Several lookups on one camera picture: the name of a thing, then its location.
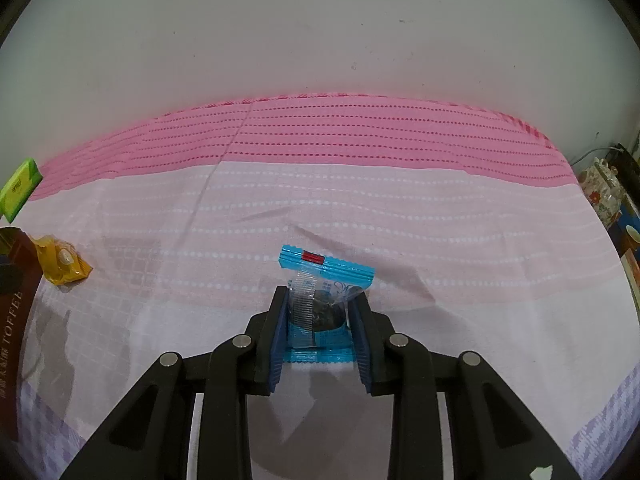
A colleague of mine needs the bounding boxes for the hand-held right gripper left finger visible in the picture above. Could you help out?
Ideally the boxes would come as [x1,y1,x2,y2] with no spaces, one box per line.
[59,285,291,480]

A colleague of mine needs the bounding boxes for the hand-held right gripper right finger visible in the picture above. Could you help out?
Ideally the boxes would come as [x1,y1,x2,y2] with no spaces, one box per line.
[347,292,583,480]

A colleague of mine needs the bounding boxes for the blue packet with red mark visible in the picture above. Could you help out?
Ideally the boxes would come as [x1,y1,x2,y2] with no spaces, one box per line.
[278,244,376,363]

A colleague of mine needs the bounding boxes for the yellow snack packet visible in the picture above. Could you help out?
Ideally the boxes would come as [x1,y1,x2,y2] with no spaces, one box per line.
[29,234,93,287]

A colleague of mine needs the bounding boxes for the maroon and gold tin box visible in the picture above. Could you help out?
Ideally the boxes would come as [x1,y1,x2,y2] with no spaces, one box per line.
[0,226,42,441]

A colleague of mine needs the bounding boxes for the pink and purple checked sheet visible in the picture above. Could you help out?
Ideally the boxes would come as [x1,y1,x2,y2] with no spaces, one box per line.
[0,91,640,480]

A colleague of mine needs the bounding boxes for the box with cup print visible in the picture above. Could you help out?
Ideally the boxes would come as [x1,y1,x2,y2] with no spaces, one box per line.
[607,210,640,311]

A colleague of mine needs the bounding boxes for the green tissue pack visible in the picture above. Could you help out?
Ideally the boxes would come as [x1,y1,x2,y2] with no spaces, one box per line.
[0,158,43,223]

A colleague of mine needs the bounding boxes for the thin cable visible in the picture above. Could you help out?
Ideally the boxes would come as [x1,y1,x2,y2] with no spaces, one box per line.
[570,146,628,168]

